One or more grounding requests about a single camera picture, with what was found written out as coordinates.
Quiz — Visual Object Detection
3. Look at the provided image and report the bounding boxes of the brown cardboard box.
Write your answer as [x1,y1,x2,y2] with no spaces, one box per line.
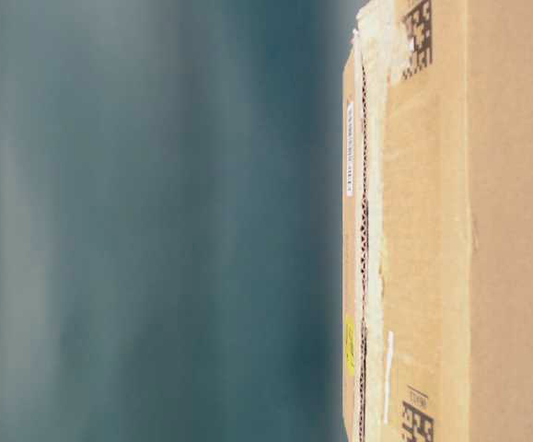
[342,1,533,441]

